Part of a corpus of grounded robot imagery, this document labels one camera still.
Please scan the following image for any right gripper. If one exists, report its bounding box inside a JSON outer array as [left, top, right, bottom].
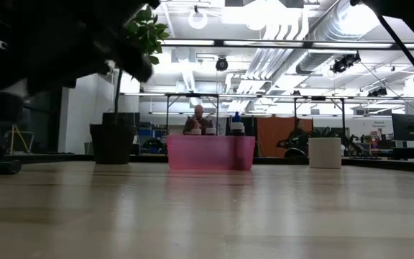
[[7, 0, 161, 96]]

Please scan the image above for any large blue-capped dye bottle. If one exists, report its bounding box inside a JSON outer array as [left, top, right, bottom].
[[229, 111, 247, 137]]

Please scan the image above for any leafy tree in black pot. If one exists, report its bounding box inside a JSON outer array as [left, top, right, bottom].
[[90, 6, 170, 165]]

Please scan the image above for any person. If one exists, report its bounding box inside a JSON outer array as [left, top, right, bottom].
[[287, 118, 314, 156], [182, 104, 215, 137]]

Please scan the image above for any round white ceiling lamp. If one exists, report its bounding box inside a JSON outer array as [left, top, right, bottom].
[[188, 9, 208, 30]]

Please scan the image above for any pink plastic tray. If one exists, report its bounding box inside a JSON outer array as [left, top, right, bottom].
[[166, 135, 257, 171]]

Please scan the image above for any orange partition screen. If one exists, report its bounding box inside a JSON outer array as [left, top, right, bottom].
[[256, 117, 314, 158]]

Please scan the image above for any succulent in white pot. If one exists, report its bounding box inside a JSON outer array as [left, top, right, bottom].
[[308, 126, 343, 170]]

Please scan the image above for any black ceiling spotlight cluster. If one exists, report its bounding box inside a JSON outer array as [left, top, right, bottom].
[[329, 52, 362, 75], [367, 86, 388, 98]]

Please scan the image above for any black computer monitor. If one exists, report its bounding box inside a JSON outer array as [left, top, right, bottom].
[[392, 113, 414, 142]]

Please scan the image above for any black office desk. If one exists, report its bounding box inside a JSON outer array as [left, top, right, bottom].
[[354, 145, 414, 173]]

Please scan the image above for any yellow extension cable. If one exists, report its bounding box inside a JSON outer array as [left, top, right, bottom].
[[19, 125, 32, 155]]

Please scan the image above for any long black light rail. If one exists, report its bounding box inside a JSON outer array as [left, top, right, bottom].
[[160, 37, 414, 50]]

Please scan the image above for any black metal stand frame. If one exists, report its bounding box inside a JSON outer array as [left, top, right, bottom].
[[293, 95, 347, 148]]

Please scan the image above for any silver ventilation duct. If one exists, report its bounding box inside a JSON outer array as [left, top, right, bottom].
[[295, 0, 384, 75]]

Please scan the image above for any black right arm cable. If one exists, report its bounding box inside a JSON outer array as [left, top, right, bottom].
[[377, 16, 414, 99]]

